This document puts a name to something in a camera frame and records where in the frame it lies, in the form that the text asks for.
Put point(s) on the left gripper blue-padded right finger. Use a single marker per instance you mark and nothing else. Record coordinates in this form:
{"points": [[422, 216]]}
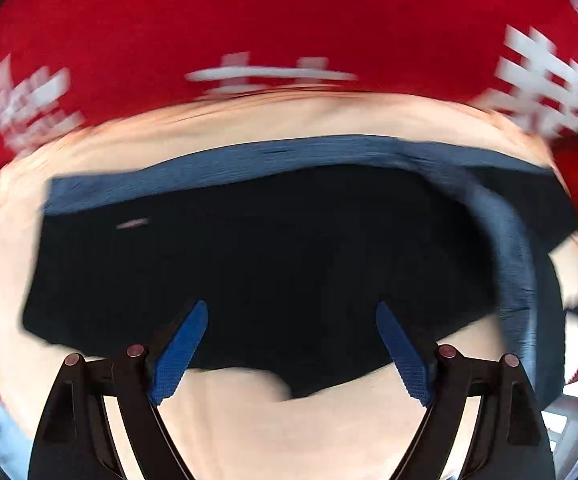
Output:
{"points": [[485, 409]]}

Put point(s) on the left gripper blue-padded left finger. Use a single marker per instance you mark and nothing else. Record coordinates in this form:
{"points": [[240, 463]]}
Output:
{"points": [[74, 438]]}

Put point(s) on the black pants with blue waistband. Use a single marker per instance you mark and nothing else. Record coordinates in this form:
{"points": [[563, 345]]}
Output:
{"points": [[293, 244]]}

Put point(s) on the peach towel cloth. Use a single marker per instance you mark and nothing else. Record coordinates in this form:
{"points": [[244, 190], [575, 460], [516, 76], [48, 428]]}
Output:
{"points": [[236, 424]]}

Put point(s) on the red blanket with white lettering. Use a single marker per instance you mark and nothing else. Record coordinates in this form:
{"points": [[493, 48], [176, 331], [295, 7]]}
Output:
{"points": [[66, 64]]}

